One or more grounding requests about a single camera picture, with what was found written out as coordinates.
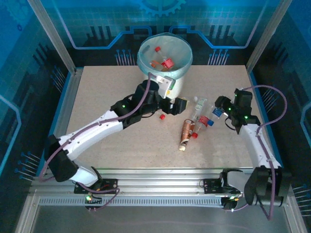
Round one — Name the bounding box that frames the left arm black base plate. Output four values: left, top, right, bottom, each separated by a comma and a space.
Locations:
74, 178, 119, 195

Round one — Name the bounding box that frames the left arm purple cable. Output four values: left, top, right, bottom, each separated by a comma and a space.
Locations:
38, 72, 156, 212

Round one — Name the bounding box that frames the small red-capped bottle red label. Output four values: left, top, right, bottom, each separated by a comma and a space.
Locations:
191, 114, 211, 139

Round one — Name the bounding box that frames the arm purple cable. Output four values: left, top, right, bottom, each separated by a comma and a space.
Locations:
225, 84, 289, 221
38, 72, 156, 212

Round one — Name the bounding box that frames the clear bottle blue cap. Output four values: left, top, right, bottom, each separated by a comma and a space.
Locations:
207, 106, 224, 127

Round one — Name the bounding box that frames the brown label bottle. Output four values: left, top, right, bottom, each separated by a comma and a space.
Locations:
178, 118, 196, 151

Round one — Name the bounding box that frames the aluminium frame post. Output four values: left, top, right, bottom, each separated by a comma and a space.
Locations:
27, 0, 78, 74
245, 0, 294, 73

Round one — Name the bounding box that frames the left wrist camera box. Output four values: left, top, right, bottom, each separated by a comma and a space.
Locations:
155, 75, 177, 98

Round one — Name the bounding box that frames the aluminium side rail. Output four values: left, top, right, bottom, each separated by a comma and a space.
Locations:
40, 68, 83, 177

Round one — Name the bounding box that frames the red-capped clear bottle red-white label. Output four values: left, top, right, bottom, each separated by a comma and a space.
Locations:
155, 46, 167, 61

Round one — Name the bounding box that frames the clear bottle green-white label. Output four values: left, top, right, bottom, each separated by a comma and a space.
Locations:
192, 96, 207, 117

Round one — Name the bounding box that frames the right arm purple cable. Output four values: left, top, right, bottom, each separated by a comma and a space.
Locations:
225, 84, 289, 221

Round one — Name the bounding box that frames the slotted cable duct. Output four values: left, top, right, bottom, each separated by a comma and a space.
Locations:
38, 197, 224, 207

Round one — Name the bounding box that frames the black connector box with LED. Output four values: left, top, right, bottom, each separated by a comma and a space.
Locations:
222, 196, 240, 211
84, 191, 103, 212

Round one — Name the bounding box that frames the blue plastic bin liner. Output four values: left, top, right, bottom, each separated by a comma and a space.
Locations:
137, 33, 193, 80

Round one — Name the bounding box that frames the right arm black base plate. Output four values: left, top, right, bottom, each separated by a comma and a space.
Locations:
203, 178, 243, 195

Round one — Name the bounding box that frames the aluminium mounting rail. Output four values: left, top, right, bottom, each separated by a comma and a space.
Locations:
30, 167, 292, 195

